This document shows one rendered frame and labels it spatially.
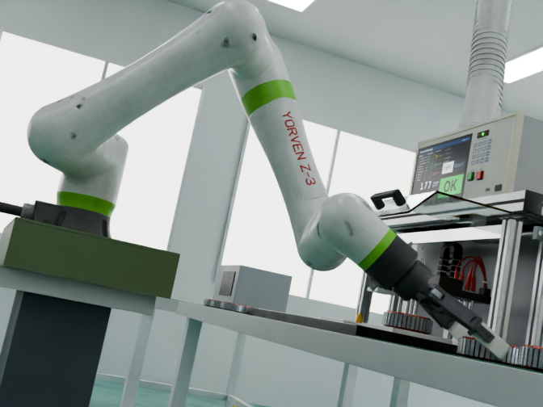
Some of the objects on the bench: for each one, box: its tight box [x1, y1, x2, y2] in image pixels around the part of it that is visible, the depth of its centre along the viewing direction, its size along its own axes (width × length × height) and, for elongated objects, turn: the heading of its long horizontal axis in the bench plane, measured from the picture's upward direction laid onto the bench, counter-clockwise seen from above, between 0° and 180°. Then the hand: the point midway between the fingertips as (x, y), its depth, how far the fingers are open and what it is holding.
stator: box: [381, 310, 433, 335], centre depth 165 cm, size 11×11×4 cm
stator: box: [457, 336, 520, 367], centre depth 133 cm, size 11×11×4 cm
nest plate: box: [361, 323, 453, 344], centre depth 164 cm, size 15×15×1 cm
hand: (487, 347), depth 133 cm, fingers open, 13 cm apart
